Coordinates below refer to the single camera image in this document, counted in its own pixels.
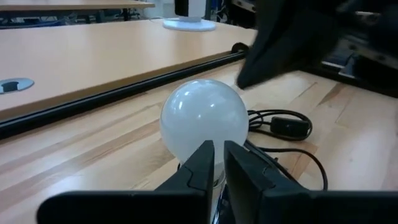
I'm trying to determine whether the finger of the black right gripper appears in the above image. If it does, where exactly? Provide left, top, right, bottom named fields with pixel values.
left=236, top=18, right=340, bottom=90

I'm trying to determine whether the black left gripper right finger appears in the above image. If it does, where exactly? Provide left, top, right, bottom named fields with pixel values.
left=223, top=140, right=398, bottom=224

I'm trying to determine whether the black lamp power cord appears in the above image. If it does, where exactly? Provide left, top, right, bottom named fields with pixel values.
left=244, top=108, right=329, bottom=191

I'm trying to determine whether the beige wooden desk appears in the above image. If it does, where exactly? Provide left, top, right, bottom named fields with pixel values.
left=0, top=0, right=155, bottom=12
left=0, top=18, right=259, bottom=122

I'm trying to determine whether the round silver cable grommet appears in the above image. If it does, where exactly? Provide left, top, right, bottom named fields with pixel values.
left=0, top=77, right=35, bottom=95

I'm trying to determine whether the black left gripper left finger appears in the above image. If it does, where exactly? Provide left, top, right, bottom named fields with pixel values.
left=36, top=139, right=216, bottom=224

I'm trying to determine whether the white frosted lightbulb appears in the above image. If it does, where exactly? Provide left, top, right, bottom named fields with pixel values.
left=159, top=78, right=250, bottom=181

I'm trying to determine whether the black inline cord switch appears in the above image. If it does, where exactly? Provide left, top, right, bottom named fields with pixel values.
left=269, top=116, right=312, bottom=138

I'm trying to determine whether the white round lamp base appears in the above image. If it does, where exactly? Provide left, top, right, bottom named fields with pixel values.
left=162, top=0, right=217, bottom=32

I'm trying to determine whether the black aluminium table frame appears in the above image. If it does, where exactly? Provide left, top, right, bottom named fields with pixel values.
left=0, top=42, right=398, bottom=140

